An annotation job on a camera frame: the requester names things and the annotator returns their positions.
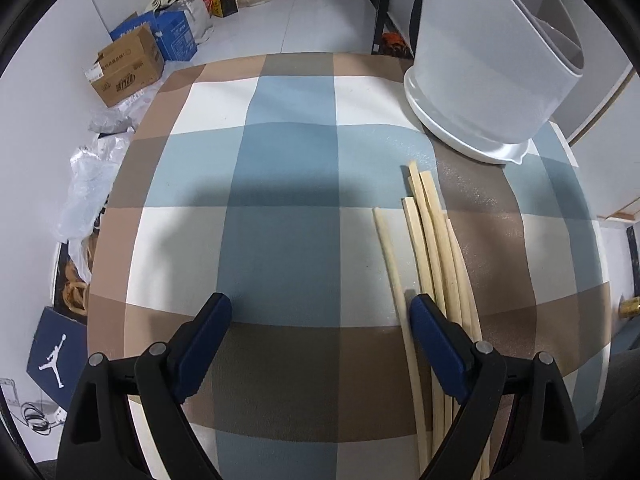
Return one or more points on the blue cardboard box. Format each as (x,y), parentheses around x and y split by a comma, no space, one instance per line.
(175,35)

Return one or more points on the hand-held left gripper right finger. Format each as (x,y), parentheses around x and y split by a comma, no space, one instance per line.
(440,350)

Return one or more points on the red and yellow snack bag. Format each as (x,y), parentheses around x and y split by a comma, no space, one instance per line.
(220,0)

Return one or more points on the navy shoe box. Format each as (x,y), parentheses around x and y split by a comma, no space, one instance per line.
(57,355)

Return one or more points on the gold tin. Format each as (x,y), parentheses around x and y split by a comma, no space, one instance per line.
(631,306)

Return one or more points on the brown cardboard box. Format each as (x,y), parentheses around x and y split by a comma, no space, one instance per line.
(127,67)

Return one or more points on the white divided utensil holder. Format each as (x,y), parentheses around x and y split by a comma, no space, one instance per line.
(475,60)

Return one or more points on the checkered tablecloth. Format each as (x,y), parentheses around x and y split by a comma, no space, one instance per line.
(280,240)

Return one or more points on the orange and black object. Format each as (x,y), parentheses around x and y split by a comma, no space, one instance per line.
(395,44)

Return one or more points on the bunch of wooden chopsticks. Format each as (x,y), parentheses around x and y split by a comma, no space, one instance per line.
(440,260)

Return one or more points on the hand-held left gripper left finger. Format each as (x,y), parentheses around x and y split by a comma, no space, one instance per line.
(202,345)

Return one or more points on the crumpled clear plastic sheets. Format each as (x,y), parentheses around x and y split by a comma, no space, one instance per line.
(87,180)

